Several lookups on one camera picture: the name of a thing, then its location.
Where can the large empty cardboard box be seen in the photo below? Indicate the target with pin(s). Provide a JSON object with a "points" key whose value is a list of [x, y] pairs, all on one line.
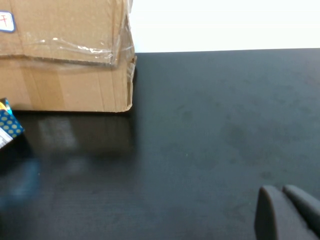
{"points": [[62, 82]]}

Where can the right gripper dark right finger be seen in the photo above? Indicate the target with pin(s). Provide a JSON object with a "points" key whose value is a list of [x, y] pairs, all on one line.
{"points": [[306, 205]]}

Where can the clear packing tape strip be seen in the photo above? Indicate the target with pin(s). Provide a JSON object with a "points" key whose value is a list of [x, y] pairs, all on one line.
{"points": [[75, 47]]}

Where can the white label with red writing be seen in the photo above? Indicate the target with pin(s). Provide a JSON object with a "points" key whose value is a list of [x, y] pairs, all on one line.
{"points": [[6, 21]]}

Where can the blue potato chip bag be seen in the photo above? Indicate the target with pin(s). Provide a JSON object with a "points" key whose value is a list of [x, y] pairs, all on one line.
{"points": [[10, 125]]}

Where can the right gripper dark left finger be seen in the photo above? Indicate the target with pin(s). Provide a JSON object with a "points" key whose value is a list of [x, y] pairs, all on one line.
{"points": [[277, 220]]}

